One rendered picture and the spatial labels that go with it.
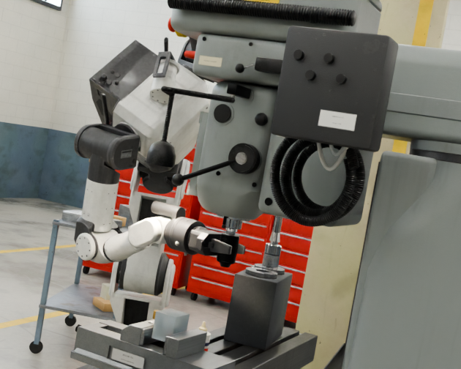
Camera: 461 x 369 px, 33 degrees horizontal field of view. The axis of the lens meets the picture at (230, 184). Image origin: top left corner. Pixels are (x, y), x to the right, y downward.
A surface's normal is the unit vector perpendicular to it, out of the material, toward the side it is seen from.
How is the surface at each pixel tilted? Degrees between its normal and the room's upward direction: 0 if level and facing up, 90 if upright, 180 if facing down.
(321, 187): 90
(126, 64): 57
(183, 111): 85
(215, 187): 108
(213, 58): 90
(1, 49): 90
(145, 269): 80
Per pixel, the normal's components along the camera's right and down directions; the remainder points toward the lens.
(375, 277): -0.67, -0.11
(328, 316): -0.40, -0.02
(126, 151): 0.82, 0.29
